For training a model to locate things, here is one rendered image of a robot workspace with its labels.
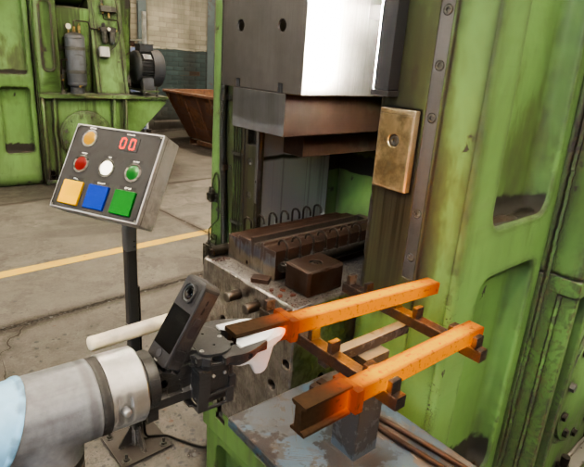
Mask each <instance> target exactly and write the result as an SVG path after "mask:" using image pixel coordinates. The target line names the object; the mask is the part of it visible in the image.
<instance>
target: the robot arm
mask: <svg viewBox="0 0 584 467"><path fill-rule="evenodd" d="M219 294H220V290H219V289H218V288H217V287H216V286H215V285H214V284H212V283H210V282H208V281H207V280H205V279H203V278H201V277H198V276H196V275H194V274H190V275H188V276H187V278H186V279H185V281H184V284H183V286H182V288H181V290H180V292H179V294H178V295H177V297H176V298H175V300H174V302H173V304H172V306H171V309H170V310H169V312H168V314H167V316H166V318H165V320H164V322H163V324H162V325H161V326H160V328H159V331H158V333H157V335H156V337H155V339H154V341H153V342H152V344H151V346H150V348H149V350H148V351H146V350H145V349H142V350H138V351H134V349H132V348H131V347H128V346H125V347H119V348H115V349H111V350H109V351H105V352H102V353H98V354H95V355H92V356H91V357H87V358H84V359H80V360H75V361H71V362H68V363H64V364H60V365H58V366H54V367H51V368H47V369H43V370H40V371H37V372H31V373H27V374H24V375H21V376H17V375H14V376H10V377H8V378H7V379H6V380H5V381H2V382H0V467H85V454H84V444H85V443H87V442H90V441H92V440H95V439H98V438H99V437H102V436H104V435H109V434H111V433H112V432H115V431H117V430H120V429H122V428H124V427H127V426H130V425H132V424H135V423H139V422H141V421H144V420H146V421H147V422H148V423H152V422H154V421H156V420H158V419H159V410H160V409H163V408H166V407H169V406H170V405H173V404H176V403H178V402H181V401H184V403H185V404H186V405H187V406H188V407H189V408H194V410H195V411H196V412H197V413H198V414H199V413H202V412H204V411H207V410H211V409H213V408H216V407H218V406H221V405H222V404H225V403H228V402H230V401H233V400H234V387H235V382H236V373H235V372H233V365H236V366H243V365H246V364H249V365H250V367H251V369H252V371H253V372H254V373H261V372H263V371H264V370H265V369H266V367H267V364H268V361H269V358H270V356H271V353H272V349H273V345H275V344H276V343H277V342H278V341H279V340H281V338H282V337H283V336H284V334H285V332H286V329H285V328H282V327H277V328H273V329H271V330H267V331H263V332H260V333H256V334H251V335H247V336H243V337H239V338H237V339H236V344H234V342H233V341H229V340H228V333H227V332H226V331H225V330H224V326H225V325H228V324H232V323H236V322H242V321H247V320H251V319H238V318H235V319H223V320H215V321H210V322H205V321H206V319H207V318H208V316H209V313H210V312H211V310H212V308H213V306H214V304H215V302H216V300H217V298H218V296H219ZM223 397H225V400H223V401H220V402H218V403H215V404H213V405H210V406H209V402H211V401H213V400H216V399H218V398H223ZM191 398H193V400H194V401H195V402H196V404H195V403H194V402H193V401H192V400H191Z"/></svg>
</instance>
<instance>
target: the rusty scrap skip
mask: <svg viewBox="0 0 584 467"><path fill-rule="evenodd" d="M162 92H165V93H166V95H167V97H168V98H169V100H170V101H171V104H172V106H173V108H174V110H175V112H176V113H177V115H178V117H179V119H180V121H181V123H182V124H183V126H184V128H185V130H186V132H187V134H188V135H189V137H193V138H190V144H191V145H202V146H205V147H208V148H211V149H212V127H213V92H214V90H212V89H162Z"/></svg>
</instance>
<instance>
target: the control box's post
mask: <svg viewBox="0 0 584 467"><path fill-rule="evenodd" d="M121 236H122V249H123V268H124V289H125V310H126V322H127V323H128V324H132V323H136V322H139V306H138V279H137V251H136V250H137V238H136V228H134V227H129V226H125V225H122V226H121ZM127 346H128V347H131V348H132V349H134V351H138V350H140V336H139V337H136V338H134V339H131V340H128V341H127ZM132 426H133V443H134V444H135V445H136V444H137V438H136V429H137V426H140V427H141V430H142V433H143V421H141V422H139V423H135V424H132Z"/></svg>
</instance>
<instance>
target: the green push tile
mask: <svg viewBox="0 0 584 467"><path fill-rule="evenodd" d="M136 196H137V193H135V192H130V191H125V190H121V189H116V190H115V193H114V196H113V198H112V201H111V204H110V207H109V210H108V213H110V214H115V215H119V216H123V217H127V218H130V215H131V212H132V209H133V204H134V201H135V199H136Z"/></svg>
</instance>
